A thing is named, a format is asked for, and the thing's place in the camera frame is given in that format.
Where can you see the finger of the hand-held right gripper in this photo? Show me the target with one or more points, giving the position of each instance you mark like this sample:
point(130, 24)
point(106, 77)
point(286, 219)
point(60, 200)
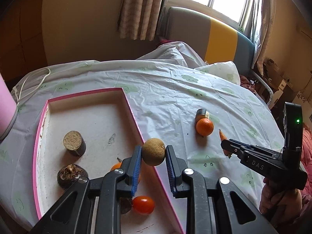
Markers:
point(231, 146)

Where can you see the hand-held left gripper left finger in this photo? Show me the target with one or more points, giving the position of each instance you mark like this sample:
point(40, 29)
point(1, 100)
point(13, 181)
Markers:
point(136, 170)

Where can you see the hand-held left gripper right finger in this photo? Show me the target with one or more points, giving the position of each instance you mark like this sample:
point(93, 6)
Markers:
point(169, 173)

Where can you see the small orange carrot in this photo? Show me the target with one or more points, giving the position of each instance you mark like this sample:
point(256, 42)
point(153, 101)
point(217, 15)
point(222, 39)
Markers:
point(222, 136)

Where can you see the orange mandarin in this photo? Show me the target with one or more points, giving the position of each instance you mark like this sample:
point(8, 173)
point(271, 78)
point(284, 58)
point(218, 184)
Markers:
point(204, 127)
point(115, 166)

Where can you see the tan round longan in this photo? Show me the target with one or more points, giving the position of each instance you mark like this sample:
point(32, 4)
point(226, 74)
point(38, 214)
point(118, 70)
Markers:
point(153, 151)

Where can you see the red cherry tomato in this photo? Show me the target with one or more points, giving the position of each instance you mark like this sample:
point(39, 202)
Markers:
point(143, 205)

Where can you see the pink rimmed tray box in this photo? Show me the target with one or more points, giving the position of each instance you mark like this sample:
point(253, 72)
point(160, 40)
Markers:
point(97, 126)

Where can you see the dark sugarcane piece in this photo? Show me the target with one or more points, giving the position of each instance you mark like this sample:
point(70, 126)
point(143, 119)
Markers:
point(201, 113)
point(74, 143)

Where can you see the person's right hand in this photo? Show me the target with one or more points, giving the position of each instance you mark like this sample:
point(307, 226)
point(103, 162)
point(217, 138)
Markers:
point(270, 199)

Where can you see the pink red blanket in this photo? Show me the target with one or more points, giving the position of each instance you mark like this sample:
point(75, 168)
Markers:
point(307, 151)

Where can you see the dark red cloth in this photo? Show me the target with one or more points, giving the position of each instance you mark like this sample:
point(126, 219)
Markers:
point(245, 80)

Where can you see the brown cardboard box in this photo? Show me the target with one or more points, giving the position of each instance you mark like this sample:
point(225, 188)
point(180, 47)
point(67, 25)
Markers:
point(274, 70)

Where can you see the beige patterned curtain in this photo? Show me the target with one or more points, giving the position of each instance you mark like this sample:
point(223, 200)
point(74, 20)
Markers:
point(264, 29)
point(139, 9)

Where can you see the grey yellow blue headboard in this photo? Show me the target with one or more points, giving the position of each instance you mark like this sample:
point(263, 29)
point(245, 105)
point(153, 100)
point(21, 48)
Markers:
point(190, 29)

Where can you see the pink electric kettle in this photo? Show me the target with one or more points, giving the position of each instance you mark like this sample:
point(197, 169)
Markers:
point(6, 107)

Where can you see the brown wooden wardrobe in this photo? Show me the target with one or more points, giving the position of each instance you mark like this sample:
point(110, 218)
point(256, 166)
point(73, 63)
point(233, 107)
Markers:
point(19, 29)

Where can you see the grey metal bed rail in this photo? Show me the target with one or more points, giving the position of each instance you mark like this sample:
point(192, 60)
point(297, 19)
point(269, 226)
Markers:
point(268, 92)

